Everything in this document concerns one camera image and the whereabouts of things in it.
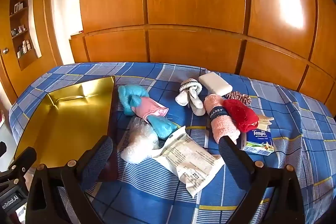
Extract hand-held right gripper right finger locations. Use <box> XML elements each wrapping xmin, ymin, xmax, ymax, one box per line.
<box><xmin>218</xmin><ymin>135</ymin><xmax>306</xmax><ymax>224</ymax></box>

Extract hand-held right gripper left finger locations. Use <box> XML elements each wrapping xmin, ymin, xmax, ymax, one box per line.
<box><xmin>25</xmin><ymin>135</ymin><xmax>116</xmax><ymax>224</ymax></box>

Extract pink towel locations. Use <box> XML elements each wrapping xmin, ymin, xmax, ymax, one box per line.
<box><xmin>204</xmin><ymin>94</ymin><xmax>240</xmax><ymax>146</ymax></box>

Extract white printed packet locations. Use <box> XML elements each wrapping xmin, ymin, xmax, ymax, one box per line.
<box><xmin>152</xmin><ymin>126</ymin><xmax>225</xmax><ymax>198</ymax></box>

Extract red fluffy cloth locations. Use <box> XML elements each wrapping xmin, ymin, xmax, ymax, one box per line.
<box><xmin>223</xmin><ymin>99</ymin><xmax>260</xmax><ymax>133</ymax></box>

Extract clear plastic bag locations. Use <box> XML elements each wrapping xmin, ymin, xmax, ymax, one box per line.
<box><xmin>120</xmin><ymin>118</ymin><xmax>161</xmax><ymax>163</ymax></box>

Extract maroon box with gold lining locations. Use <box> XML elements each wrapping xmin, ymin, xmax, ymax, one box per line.
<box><xmin>14</xmin><ymin>76</ymin><xmax>118</xmax><ymax>181</ymax></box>

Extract teal fluffy cloth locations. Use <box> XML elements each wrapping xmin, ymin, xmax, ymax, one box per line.
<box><xmin>147</xmin><ymin>115</ymin><xmax>178</xmax><ymax>140</ymax></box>
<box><xmin>117</xmin><ymin>84</ymin><xmax>149</xmax><ymax>116</ymax></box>

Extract blue tissue packet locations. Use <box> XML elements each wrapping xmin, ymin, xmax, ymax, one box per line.
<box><xmin>240</xmin><ymin>129</ymin><xmax>276</xmax><ymax>156</ymax></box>

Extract blue checked bedsheet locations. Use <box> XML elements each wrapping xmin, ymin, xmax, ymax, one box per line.
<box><xmin>9</xmin><ymin>62</ymin><xmax>336</xmax><ymax>224</ymax></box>

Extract beige tied cloth bundle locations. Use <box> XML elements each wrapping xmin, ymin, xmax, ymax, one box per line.
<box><xmin>253</xmin><ymin>114</ymin><xmax>275</xmax><ymax>128</ymax></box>

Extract brown striped scrunchie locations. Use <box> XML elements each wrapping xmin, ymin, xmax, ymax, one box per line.
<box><xmin>225</xmin><ymin>91</ymin><xmax>252</xmax><ymax>106</ymax></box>

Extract grey white socks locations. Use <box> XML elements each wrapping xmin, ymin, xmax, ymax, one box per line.
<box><xmin>175</xmin><ymin>78</ymin><xmax>206</xmax><ymax>116</ymax></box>

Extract wooden cabinet with shelf niche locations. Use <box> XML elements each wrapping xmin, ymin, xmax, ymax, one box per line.
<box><xmin>0</xmin><ymin>0</ymin><xmax>63</xmax><ymax>105</ymax></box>

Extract wooden wardrobe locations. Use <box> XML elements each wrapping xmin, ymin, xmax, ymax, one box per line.
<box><xmin>70</xmin><ymin>0</ymin><xmax>336</xmax><ymax>119</ymax></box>

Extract wooden wall shelf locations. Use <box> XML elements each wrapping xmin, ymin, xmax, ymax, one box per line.
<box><xmin>10</xmin><ymin>1</ymin><xmax>32</xmax><ymax>59</ymax></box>

